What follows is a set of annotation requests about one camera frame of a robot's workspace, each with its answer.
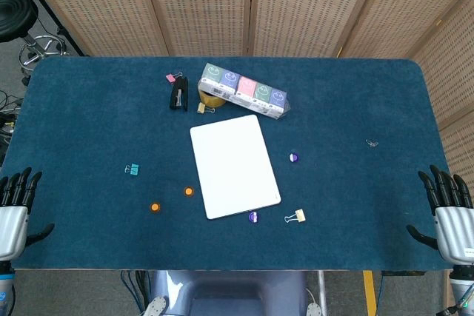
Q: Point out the black round stool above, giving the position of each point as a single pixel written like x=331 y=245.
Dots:
x=15 y=16

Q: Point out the woven folding screen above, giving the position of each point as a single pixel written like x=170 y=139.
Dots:
x=203 y=5

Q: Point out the small tan binder clip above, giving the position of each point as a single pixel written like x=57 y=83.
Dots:
x=201 y=108

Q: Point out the white table leg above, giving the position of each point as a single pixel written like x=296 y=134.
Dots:
x=322 y=290

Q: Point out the yellow vertical strip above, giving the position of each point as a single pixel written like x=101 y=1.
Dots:
x=369 y=294

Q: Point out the orange round magnet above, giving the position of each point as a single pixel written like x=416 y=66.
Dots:
x=189 y=191
x=155 y=207

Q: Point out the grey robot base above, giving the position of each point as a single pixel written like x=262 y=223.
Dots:
x=229 y=294

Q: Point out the purple round magnet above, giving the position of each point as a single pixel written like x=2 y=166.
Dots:
x=293 y=157
x=253 y=217

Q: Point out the silver paper clip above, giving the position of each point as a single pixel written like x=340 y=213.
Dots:
x=371 y=143

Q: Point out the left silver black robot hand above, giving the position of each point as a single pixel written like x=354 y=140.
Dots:
x=13 y=227

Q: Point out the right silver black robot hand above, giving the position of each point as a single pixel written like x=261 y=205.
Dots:
x=455 y=231

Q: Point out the pink binder clip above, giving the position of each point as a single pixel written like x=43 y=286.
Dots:
x=170 y=78

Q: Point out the yellow tape roll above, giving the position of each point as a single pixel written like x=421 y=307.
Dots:
x=211 y=101

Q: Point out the large tan binder clip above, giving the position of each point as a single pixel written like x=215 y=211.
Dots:
x=300 y=215

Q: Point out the blue felt table mat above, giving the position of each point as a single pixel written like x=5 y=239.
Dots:
x=92 y=127

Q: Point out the white magnetic board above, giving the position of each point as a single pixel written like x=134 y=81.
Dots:
x=233 y=168

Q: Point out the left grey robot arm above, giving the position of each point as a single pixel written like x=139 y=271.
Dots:
x=5 y=290

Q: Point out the black slanted pole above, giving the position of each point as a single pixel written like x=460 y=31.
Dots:
x=44 y=7

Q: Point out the teal binder clip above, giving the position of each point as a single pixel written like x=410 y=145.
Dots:
x=134 y=170

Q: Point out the pocket tissue multipack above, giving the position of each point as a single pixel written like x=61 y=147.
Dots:
x=244 y=88

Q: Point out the black stapler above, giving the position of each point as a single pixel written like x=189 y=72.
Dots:
x=179 y=95

